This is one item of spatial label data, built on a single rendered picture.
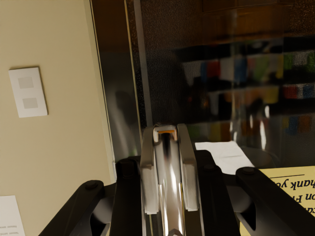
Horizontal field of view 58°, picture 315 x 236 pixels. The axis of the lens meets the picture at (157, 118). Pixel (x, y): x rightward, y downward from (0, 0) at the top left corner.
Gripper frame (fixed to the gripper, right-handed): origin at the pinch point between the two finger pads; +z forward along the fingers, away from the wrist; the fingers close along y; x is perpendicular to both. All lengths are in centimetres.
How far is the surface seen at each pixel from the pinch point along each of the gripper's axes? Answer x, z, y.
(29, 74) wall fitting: 3, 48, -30
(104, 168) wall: -22, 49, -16
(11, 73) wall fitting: 3, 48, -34
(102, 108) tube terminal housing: 2.7, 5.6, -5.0
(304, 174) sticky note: -4.2, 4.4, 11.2
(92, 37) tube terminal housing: 8.4, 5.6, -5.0
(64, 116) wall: -8, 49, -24
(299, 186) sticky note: -5.3, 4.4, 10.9
